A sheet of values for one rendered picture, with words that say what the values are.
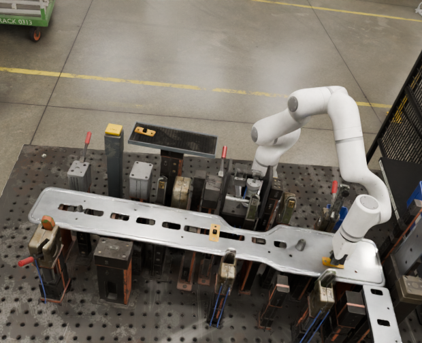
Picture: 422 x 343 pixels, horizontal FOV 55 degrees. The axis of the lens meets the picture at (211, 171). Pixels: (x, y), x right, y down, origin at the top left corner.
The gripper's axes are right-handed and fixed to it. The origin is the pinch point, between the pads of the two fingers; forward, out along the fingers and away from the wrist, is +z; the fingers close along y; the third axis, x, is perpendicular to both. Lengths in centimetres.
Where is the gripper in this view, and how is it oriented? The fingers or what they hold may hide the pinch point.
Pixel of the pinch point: (335, 258)
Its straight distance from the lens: 163.3
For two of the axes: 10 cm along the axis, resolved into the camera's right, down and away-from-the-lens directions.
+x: 9.8, 1.7, 0.2
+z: -1.4, 7.2, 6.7
